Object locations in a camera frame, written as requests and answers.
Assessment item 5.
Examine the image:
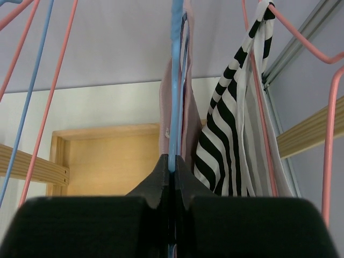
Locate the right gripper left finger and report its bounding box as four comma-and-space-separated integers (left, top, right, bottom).
1, 155, 169, 257

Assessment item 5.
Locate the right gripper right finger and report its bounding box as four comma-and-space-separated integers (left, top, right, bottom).
174, 157, 339, 257

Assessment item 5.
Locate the black white striped tank top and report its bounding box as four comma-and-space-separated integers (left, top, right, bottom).
193, 1, 293, 197

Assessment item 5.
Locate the pink tank top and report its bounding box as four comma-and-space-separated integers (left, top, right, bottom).
159, 1, 202, 169

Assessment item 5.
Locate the pink wire hanger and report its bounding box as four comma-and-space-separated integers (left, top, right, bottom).
18, 0, 78, 209
0, 0, 41, 103
240, 0, 344, 229

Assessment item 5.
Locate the blue wire hanger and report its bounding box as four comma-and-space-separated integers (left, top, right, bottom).
1, 1, 54, 205
166, 0, 189, 258

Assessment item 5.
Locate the wooden clothes rack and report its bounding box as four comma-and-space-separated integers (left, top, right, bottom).
1, 94, 328, 196

